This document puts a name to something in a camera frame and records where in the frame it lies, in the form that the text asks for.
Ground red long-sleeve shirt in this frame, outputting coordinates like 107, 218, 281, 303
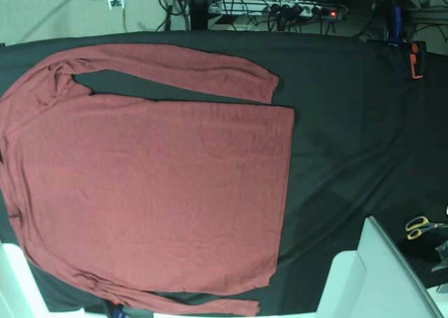
1, 44, 294, 316

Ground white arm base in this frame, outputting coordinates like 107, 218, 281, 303
0, 241, 85, 318
316, 216, 443, 318

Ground black table cloth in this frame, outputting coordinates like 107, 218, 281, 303
1, 31, 447, 316

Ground black stand pole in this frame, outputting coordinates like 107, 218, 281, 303
187, 0, 213, 31

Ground white power strip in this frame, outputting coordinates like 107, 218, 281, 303
269, 3, 348, 21

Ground orange blue front clamp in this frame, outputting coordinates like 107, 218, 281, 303
102, 300, 129, 318

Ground orange black clamp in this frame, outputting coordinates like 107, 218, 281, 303
407, 41, 427, 80

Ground blue clamp handle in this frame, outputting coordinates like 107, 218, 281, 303
387, 5, 402, 46

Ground yellow-handled scissors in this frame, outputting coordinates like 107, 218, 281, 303
405, 216, 447, 240

